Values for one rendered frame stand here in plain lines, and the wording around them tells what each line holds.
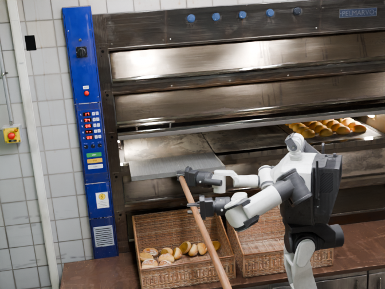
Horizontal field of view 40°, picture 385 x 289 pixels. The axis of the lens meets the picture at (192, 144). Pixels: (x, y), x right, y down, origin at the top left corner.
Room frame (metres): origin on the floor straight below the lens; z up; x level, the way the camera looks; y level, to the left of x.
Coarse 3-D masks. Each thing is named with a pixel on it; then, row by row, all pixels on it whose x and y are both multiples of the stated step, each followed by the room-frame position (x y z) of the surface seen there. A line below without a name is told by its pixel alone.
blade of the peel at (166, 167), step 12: (180, 156) 3.20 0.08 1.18; (192, 156) 3.18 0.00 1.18; (204, 156) 3.17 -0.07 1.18; (216, 156) 3.13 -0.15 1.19; (132, 168) 3.02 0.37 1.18; (144, 168) 3.01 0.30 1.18; (156, 168) 3.00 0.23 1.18; (168, 168) 2.98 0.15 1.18; (180, 168) 2.97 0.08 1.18; (192, 168) 2.96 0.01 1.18; (204, 168) 2.87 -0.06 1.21; (216, 168) 2.88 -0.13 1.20; (132, 180) 2.81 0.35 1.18
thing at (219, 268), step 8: (184, 184) 2.62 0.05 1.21; (184, 192) 2.54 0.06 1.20; (192, 200) 2.40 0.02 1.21; (192, 208) 2.31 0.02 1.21; (200, 216) 2.22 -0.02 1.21; (200, 224) 2.13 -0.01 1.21; (208, 240) 1.97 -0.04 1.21; (208, 248) 1.91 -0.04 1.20; (216, 256) 1.83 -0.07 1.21; (216, 264) 1.78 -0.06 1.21; (224, 272) 1.71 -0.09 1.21; (224, 280) 1.66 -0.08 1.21; (224, 288) 1.62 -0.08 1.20
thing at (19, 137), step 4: (8, 124) 3.00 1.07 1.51; (16, 124) 2.98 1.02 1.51; (20, 124) 2.99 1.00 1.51; (4, 128) 2.93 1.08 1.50; (8, 128) 2.94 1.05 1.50; (12, 128) 2.94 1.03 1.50; (16, 128) 2.94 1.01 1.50; (20, 128) 2.96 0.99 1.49; (4, 132) 2.93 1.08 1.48; (8, 132) 2.93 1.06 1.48; (16, 132) 2.94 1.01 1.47; (20, 132) 2.95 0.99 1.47; (4, 136) 2.93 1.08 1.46; (16, 136) 2.94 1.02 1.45; (20, 136) 2.95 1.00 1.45; (4, 140) 2.93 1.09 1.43; (8, 140) 2.93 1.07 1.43; (12, 140) 2.94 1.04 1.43; (16, 140) 2.94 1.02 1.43; (20, 140) 2.94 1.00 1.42
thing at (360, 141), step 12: (312, 144) 3.28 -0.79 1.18; (324, 144) 3.27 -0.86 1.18; (336, 144) 3.28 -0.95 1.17; (348, 144) 3.29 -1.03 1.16; (360, 144) 3.30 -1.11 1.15; (228, 156) 3.18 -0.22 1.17; (240, 156) 3.19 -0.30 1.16; (252, 156) 3.20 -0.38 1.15; (264, 156) 3.22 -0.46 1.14; (120, 168) 3.09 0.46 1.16
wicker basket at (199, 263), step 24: (144, 216) 3.06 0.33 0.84; (168, 216) 3.08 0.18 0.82; (192, 216) 3.10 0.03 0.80; (216, 216) 3.12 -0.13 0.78; (168, 240) 3.04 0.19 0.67; (216, 240) 3.08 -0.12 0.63; (168, 264) 2.63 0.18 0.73; (192, 264) 2.65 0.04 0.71; (144, 288) 2.60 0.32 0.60; (168, 288) 2.62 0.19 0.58
